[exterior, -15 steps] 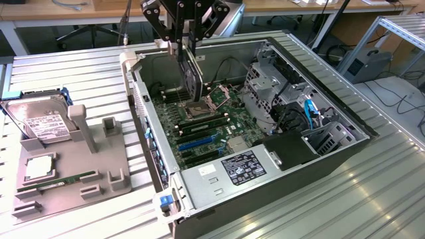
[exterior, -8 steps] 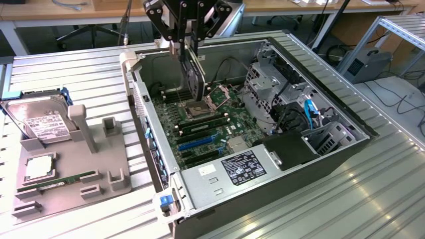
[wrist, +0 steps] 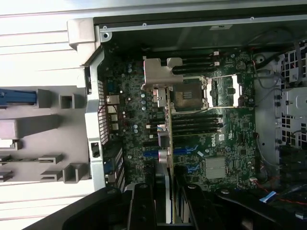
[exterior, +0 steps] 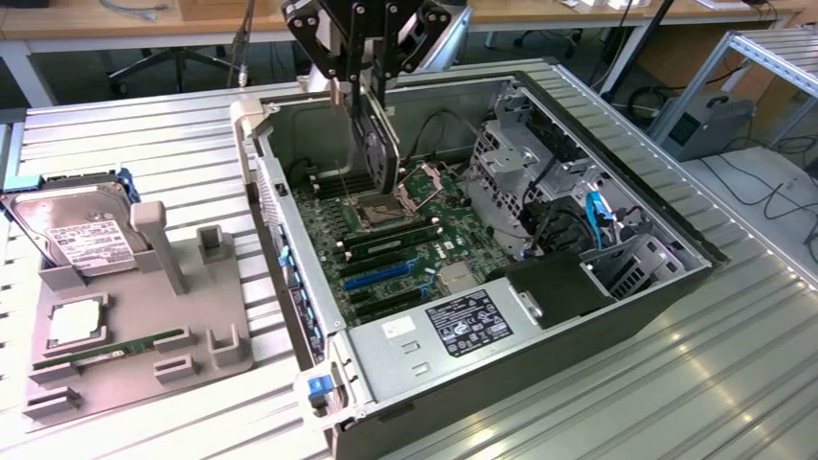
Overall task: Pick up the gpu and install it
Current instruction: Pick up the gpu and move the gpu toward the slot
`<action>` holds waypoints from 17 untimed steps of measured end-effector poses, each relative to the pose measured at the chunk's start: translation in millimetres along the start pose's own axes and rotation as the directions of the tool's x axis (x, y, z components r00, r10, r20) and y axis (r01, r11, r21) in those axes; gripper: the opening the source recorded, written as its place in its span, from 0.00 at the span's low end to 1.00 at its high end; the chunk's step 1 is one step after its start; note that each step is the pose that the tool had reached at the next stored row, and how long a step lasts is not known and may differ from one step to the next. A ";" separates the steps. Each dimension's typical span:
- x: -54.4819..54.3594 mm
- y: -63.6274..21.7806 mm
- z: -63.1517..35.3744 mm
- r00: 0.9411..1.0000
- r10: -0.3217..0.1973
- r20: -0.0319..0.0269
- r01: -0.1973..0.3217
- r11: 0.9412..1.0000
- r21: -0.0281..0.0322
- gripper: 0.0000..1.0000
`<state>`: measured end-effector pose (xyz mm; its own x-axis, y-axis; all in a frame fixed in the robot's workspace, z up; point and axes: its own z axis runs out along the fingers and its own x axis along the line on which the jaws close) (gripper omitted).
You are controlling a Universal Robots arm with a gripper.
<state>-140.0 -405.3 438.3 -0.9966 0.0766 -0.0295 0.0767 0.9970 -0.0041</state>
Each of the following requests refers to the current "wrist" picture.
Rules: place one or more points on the CPU socket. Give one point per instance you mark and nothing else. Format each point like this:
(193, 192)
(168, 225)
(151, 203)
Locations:
(187, 95)

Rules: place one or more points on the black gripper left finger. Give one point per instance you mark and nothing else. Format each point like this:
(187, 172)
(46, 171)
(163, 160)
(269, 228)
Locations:
(141, 208)

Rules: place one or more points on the metal socket cover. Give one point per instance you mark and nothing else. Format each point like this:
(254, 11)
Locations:
(225, 91)

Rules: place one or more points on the grey plastic parts rack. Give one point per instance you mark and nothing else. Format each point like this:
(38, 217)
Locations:
(48, 143)

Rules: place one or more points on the green Dell motherboard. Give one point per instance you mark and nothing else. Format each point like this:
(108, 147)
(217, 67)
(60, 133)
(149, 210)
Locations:
(239, 134)

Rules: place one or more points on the round coin cell battery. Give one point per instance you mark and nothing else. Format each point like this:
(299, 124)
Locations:
(240, 65)

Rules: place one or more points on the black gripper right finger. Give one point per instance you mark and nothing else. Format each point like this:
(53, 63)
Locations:
(201, 208)

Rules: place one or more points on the open black PC case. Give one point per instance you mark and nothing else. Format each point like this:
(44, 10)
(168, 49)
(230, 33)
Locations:
(96, 119)

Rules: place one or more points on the grey metal drive cage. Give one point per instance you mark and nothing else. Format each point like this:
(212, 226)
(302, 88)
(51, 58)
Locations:
(293, 103)

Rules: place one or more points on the blue plastic disk carrier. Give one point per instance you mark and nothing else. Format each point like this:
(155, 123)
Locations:
(16, 97)

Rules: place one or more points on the silver finned chipset heatsink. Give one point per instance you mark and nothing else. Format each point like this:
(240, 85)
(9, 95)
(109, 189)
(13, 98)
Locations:
(216, 168)

